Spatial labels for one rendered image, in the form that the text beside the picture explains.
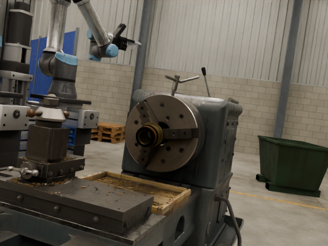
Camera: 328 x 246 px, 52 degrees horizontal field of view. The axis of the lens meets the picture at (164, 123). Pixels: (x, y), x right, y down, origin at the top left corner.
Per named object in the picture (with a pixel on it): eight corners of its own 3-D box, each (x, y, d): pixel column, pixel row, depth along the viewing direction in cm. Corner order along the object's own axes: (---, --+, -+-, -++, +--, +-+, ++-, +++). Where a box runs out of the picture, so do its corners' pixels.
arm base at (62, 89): (40, 94, 174) (42, 75, 174) (59, 96, 189) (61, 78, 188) (64, 98, 169) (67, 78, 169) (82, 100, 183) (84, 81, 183)
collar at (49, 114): (47, 117, 90) (48, 106, 90) (71, 122, 87) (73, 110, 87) (25, 117, 82) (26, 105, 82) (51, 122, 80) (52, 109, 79)
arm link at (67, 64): (59, 77, 170) (63, 50, 169) (46, 76, 179) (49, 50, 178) (80, 80, 179) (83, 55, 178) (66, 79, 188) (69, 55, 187)
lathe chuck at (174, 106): (126, 157, 151) (142, 88, 148) (193, 179, 140) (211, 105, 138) (116, 160, 143) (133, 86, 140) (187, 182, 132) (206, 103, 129)
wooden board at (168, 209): (104, 179, 136) (105, 170, 136) (190, 199, 124) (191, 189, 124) (55, 194, 108) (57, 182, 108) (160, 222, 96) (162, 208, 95)
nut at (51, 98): (49, 107, 87) (51, 93, 87) (62, 109, 86) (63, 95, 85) (38, 106, 83) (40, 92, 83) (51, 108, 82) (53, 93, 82)
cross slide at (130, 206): (17, 179, 98) (19, 163, 98) (152, 214, 84) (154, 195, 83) (-35, 190, 83) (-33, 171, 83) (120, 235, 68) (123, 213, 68)
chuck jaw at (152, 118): (153, 129, 140) (140, 105, 142) (163, 123, 139) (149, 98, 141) (142, 130, 130) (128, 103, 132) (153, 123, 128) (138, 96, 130)
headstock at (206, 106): (160, 156, 216) (168, 95, 214) (235, 171, 200) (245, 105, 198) (115, 169, 160) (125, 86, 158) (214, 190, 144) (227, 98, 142)
